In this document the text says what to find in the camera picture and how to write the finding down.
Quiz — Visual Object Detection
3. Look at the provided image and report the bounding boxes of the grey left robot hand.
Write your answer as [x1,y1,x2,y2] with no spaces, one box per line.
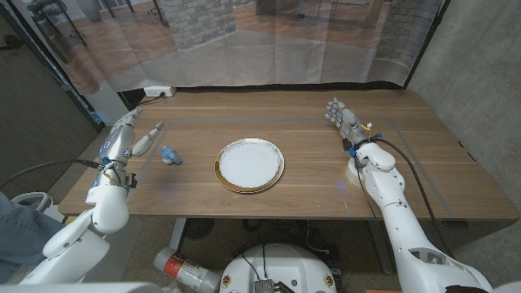
[97,107,165,164]

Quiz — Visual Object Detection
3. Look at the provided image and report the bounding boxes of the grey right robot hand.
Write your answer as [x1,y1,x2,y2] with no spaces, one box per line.
[324,96,370,144]

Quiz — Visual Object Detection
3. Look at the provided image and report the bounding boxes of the small blue toy camera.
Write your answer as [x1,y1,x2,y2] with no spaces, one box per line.
[160,145,183,166]

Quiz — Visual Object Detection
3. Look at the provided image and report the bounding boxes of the white paper plate gold rim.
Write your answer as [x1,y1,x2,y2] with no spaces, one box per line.
[213,138,286,195]

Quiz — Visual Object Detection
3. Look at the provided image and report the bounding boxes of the white tape roll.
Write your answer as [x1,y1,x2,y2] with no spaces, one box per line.
[344,156,367,189]

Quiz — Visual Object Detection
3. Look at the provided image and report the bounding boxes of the white power strip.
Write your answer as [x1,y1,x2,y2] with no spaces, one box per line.
[142,85,177,98]

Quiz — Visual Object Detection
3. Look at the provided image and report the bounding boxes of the wooden table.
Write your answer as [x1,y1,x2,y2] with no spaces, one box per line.
[136,116,457,219]

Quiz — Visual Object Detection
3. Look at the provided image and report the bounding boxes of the white table leg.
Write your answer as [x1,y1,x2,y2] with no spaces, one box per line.
[169,218,189,251]

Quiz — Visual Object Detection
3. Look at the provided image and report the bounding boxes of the printed room backdrop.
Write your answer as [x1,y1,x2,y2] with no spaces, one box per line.
[7,0,445,95]

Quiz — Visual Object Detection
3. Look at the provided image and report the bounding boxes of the black round fan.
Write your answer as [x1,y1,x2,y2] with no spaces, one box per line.
[182,218,215,242]

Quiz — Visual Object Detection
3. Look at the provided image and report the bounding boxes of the grey table leg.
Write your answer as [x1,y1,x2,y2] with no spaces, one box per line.
[367,219,394,276]

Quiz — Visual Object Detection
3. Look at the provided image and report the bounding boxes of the person in blue jeans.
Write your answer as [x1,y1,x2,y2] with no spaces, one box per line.
[0,190,67,282]

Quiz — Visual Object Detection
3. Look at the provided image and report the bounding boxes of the white cylinder with red label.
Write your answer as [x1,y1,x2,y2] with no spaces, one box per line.
[153,246,223,293]

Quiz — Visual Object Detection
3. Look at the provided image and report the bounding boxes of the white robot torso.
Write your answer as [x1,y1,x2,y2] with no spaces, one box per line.
[219,243,338,293]

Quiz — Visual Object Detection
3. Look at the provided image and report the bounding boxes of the black power strip cord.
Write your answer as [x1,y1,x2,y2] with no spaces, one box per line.
[138,92,167,107]

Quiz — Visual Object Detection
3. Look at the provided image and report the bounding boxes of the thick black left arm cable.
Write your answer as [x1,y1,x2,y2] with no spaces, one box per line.
[0,159,105,190]

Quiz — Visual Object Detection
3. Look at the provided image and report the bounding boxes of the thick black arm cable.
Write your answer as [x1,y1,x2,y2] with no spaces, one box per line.
[0,159,105,190]
[368,137,456,260]

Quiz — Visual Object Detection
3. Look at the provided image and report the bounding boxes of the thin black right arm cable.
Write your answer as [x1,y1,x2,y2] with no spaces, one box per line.
[350,153,390,254]

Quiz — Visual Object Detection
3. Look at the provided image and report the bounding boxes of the grey perforated wall panel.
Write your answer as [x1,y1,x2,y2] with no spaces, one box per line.
[0,15,101,200]

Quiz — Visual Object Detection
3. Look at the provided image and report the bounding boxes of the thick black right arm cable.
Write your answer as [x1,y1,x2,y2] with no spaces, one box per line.
[368,137,456,260]

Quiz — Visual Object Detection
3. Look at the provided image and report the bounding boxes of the black floor cables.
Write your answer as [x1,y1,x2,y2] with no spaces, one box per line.
[242,218,341,268]

